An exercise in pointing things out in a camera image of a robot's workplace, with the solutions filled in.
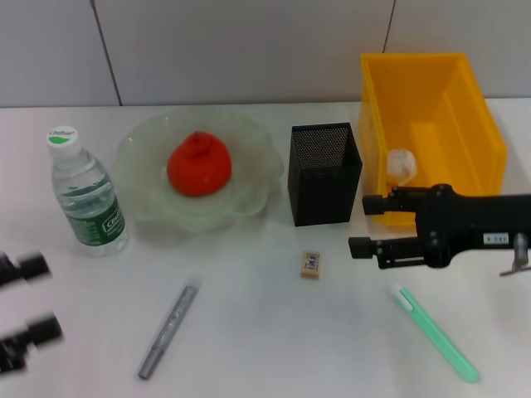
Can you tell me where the right gripper cable with plug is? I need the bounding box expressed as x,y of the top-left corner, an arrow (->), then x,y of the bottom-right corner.
499,232 -> 531,278

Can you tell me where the mint green pen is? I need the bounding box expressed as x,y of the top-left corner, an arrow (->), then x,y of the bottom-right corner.
387,283 -> 479,383

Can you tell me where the clear water bottle green label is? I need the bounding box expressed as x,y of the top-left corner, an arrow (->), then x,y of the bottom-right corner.
45,124 -> 129,258

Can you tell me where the small beige eraser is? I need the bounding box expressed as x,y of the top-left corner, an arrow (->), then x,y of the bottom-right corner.
299,250 -> 324,281

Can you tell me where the black mesh pen holder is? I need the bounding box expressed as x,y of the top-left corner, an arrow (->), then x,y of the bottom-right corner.
288,122 -> 364,228

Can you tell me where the red-orange fruit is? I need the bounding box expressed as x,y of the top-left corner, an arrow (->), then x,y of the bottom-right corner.
167,131 -> 233,199

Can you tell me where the grey marker pen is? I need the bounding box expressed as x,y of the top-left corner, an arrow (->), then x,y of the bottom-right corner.
138,275 -> 204,381

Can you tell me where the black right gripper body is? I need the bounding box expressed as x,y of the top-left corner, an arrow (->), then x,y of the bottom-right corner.
414,183 -> 531,269

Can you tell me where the white paper ball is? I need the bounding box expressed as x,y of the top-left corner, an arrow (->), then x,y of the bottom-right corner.
387,148 -> 418,187

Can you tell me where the yellow plastic storage bin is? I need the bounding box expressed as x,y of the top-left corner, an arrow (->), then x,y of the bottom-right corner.
359,52 -> 509,227

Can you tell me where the clear glass fruit plate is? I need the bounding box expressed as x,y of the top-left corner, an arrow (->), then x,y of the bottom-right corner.
112,108 -> 285,237

